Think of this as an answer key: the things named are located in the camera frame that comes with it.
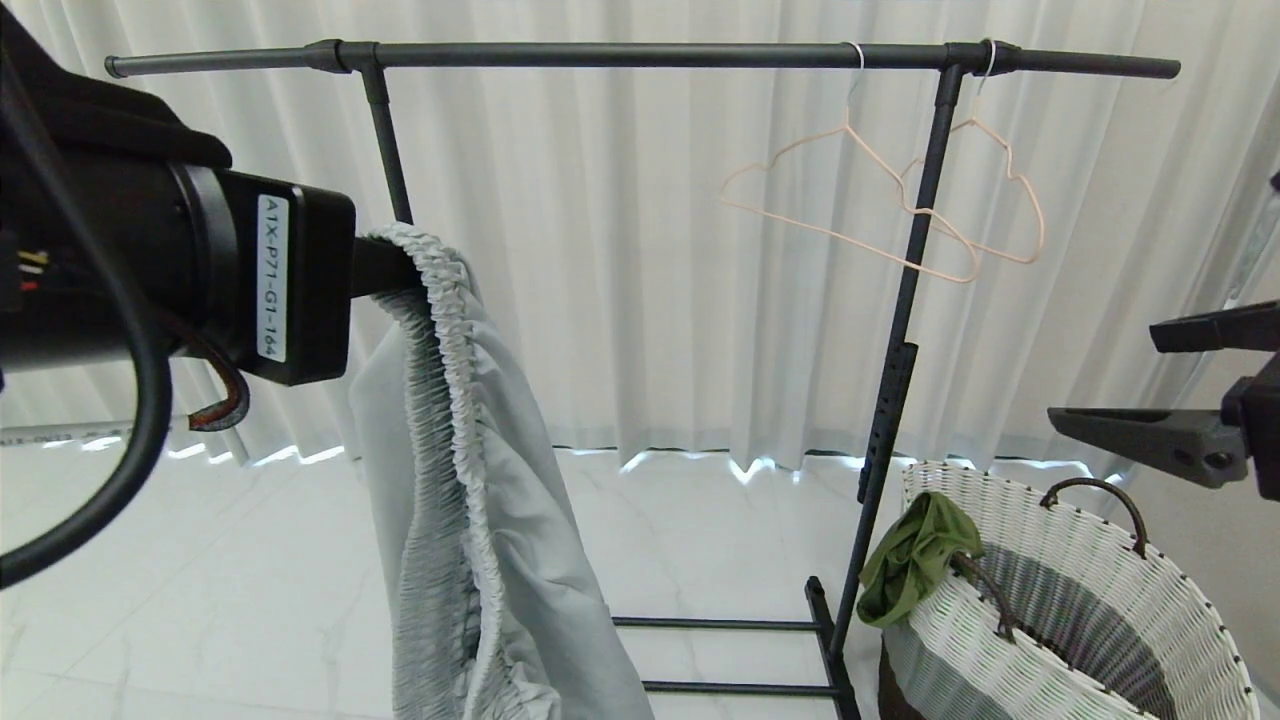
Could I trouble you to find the pale grey shorts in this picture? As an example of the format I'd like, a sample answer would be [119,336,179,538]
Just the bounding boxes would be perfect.
[348,222,656,720]

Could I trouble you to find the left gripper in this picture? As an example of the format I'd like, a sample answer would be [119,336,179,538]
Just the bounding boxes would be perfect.
[0,160,356,386]

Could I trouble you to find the green garment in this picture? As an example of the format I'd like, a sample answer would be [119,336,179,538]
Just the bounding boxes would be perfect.
[857,490,986,629]

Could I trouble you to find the white laundry basket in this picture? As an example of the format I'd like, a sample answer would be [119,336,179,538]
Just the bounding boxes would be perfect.
[880,460,1261,720]

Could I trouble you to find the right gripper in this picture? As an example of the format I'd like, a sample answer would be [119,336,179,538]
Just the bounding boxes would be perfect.
[1048,300,1280,501]

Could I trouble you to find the pink clothes hanger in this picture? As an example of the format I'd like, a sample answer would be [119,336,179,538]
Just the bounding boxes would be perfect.
[718,42,986,285]
[897,40,1047,267]

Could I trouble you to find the black clothes rack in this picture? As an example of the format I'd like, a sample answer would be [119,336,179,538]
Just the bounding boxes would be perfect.
[105,40,1181,720]

